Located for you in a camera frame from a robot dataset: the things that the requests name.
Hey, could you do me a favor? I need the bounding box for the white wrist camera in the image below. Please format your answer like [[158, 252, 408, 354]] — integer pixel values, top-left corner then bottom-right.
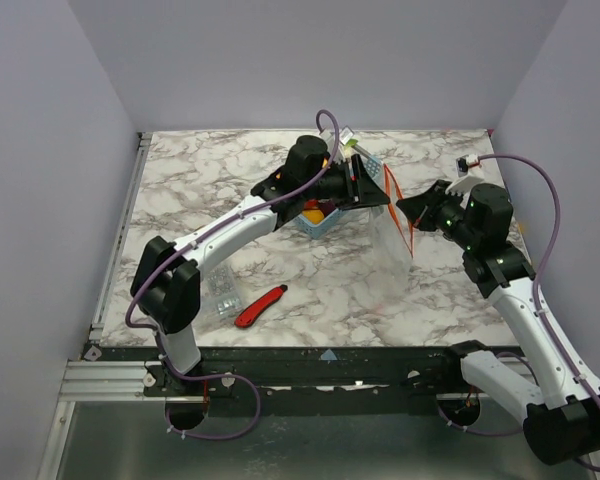
[[319, 125, 358, 151], [445, 154, 485, 196]]

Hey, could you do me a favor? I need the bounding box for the red utility knife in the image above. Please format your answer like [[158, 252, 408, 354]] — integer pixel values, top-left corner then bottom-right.
[[234, 284, 288, 329]]

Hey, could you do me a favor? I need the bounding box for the blue plastic basket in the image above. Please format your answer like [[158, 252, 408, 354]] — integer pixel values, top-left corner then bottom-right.
[[293, 144, 384, 239]]

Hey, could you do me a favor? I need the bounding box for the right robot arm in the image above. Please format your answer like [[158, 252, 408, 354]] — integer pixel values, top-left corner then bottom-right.
[[396, 180, 600, 465]]

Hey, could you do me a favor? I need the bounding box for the clear zip top bag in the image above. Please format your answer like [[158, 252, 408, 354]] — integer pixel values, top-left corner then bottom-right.
[[368, 165, 415, 297]]

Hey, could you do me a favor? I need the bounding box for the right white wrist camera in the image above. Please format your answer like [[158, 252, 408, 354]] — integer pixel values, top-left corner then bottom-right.
[[445, 154, 485, 196]]

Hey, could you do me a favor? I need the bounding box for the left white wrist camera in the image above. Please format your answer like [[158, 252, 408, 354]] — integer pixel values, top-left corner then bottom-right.
[[319, 125, 358, 151]]

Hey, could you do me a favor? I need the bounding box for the aluminium frame rail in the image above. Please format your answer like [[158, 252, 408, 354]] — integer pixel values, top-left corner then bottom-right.
[[58, 132, 152, 403]]

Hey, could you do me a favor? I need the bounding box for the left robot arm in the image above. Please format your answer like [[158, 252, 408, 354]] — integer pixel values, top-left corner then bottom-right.
[[130, 135, 390, 395]]

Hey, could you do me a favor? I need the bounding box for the white cauliflower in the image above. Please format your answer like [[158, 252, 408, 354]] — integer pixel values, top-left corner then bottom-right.
[[341, 138, 358, 158]]

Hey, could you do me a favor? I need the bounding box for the red chili pepper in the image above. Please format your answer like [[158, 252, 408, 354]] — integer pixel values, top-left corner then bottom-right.
[[304, 200, 336, 216]]

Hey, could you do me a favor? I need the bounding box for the yellow orange potato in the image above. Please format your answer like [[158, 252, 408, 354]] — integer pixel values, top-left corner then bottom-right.
[[303, 209, 325, 225]]

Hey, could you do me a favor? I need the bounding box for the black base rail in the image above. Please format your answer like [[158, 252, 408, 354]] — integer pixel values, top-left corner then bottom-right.
[[76, 344, 478, 416]]

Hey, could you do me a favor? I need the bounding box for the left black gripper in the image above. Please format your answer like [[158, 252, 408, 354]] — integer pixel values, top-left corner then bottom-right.
[[302, 154, 390, 212]]

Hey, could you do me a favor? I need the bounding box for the clear plastic screw box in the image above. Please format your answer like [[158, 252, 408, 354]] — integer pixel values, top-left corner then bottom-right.
[[204, 263, 242, 318]]

